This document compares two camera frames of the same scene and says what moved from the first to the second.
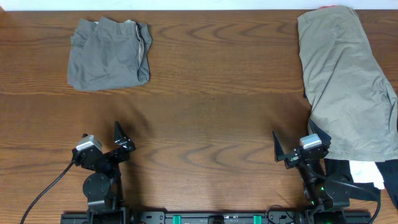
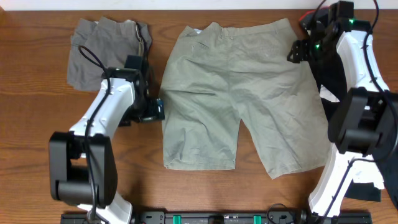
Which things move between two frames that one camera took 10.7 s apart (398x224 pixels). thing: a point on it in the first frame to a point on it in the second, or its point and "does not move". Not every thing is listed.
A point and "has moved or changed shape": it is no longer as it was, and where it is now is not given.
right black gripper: [326, 139] to [300, 51]
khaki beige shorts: [351, 98] has moved or changed shape
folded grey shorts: [108, 55] does not move
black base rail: [217, 218] does not move
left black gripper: [123, 140] to [157, 112]
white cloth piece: [366, 172] does not move
